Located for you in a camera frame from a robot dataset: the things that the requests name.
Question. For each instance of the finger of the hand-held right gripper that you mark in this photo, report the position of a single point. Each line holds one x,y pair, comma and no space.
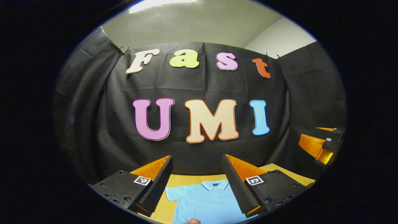
323,133
311,146

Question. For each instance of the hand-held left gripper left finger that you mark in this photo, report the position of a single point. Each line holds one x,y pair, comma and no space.
158,186

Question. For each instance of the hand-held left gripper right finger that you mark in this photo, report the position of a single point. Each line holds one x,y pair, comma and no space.
238,186

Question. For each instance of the light blue polo T-shirt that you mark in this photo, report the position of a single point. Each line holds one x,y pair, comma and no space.
205,202

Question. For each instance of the black backdrop cloth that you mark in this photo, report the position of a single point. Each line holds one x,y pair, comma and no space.
199,84

